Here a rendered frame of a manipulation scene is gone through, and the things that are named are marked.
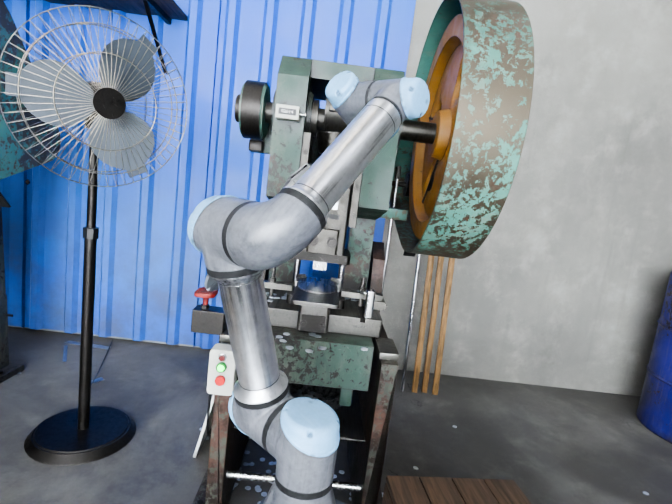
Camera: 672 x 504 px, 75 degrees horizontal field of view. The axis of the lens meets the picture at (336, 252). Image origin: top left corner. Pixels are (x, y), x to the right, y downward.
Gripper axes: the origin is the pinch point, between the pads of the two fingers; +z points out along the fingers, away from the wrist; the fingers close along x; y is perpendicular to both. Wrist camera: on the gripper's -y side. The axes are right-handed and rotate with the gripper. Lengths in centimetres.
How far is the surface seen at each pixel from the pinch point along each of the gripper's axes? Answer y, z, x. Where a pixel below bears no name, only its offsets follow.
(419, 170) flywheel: -75, -39, 14
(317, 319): -25.8, 17.6, 31.4
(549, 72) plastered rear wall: -174, -139, 16
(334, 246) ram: -32.4, 0.0, 16.4
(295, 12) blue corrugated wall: -150, -44, -99
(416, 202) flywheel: -65, -30, 23
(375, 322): -31, 5, 44
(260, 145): -46, 1, -27
